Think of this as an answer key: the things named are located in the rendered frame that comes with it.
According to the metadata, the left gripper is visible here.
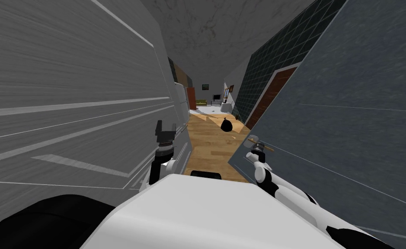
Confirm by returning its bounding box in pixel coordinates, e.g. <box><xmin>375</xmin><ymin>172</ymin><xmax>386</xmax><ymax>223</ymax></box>
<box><xmin>155</xmin><ymin>120</ymin><xmax>177</xmax><ymax>144</ymax></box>

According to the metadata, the brown door handle bar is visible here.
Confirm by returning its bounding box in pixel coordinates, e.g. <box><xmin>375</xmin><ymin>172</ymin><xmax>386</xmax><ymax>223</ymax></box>
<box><xmin>247</xmin><ymin>138</ymin><xmax>275</xmax><ymax>152</ymax></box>

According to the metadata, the black rubbish bag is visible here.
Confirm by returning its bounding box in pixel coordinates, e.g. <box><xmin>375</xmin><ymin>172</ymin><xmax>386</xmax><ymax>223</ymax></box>
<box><xmin>220</xmin><ymin>117</ymin><xmax>233</xmax><ymax>133</ymax></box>

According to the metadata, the red door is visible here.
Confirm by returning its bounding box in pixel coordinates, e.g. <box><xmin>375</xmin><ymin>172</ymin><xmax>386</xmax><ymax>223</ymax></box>
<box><xmin>187</xmin><ymin>86</ymin><xmax>198</xmax><ymax>111</ymax></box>

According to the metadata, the red-brown door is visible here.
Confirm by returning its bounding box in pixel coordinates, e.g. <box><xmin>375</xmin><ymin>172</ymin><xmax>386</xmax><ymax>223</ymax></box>
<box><xmin>245</xmin><ymin>67</ymin><xmax>298</xmax><ymax>131</ymax></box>

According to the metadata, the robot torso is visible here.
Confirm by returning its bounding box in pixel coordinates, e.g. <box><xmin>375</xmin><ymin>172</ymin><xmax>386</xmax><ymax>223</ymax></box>
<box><xmin>79</xmin><ymin>170</ymin><xmax>346</xmax><ymax>249</ymax></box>

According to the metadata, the grey panelled cupboard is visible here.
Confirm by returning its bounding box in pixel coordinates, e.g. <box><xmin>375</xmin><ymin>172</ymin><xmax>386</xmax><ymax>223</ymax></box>
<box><xmin>0</xmin><ymin>0</ymin><xmax>193</xmax><ymax>236</ymax></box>

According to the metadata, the blue-grey door leaf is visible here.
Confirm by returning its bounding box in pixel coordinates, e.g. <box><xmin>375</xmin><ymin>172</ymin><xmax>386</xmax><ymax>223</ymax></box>
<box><xmin>228</xmin><ymin>0</ymin><xmax>406</xmax><ymax>249</ymax></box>

